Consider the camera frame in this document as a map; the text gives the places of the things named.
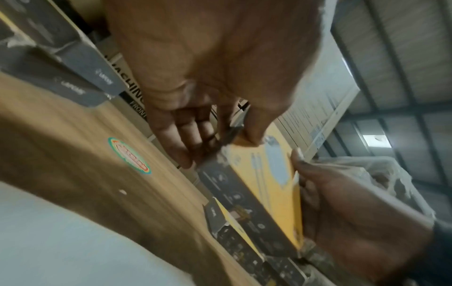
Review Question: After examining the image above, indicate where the yellow box back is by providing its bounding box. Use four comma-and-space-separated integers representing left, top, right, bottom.
195, 123, 305, 259

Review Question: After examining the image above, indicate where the stack of large printed cartons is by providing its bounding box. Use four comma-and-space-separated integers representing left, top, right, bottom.
70, 0, 361, 185

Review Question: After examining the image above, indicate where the person's left hand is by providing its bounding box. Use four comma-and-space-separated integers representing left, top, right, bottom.
102, 0, 328, 170

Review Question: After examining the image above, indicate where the group of yellow boxes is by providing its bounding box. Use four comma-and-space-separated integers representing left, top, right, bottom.
0, 0, 130, 108

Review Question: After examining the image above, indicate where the round green red sticker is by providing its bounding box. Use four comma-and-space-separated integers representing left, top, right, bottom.
107, 137, 153, 175

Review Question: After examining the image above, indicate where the plastic wrapped cardboard stack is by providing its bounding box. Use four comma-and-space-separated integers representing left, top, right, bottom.
314, 155, 437, 219

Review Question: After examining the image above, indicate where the yellow box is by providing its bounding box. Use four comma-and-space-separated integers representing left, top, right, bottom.
195, 123, 305, 259
202, 196, 310, 286

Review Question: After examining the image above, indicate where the sheet of red-bordered labels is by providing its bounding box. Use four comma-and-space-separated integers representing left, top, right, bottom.
0, 181, 198, 286

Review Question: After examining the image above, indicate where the person's right hand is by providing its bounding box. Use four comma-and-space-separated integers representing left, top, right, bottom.
290, 147, 437, 283

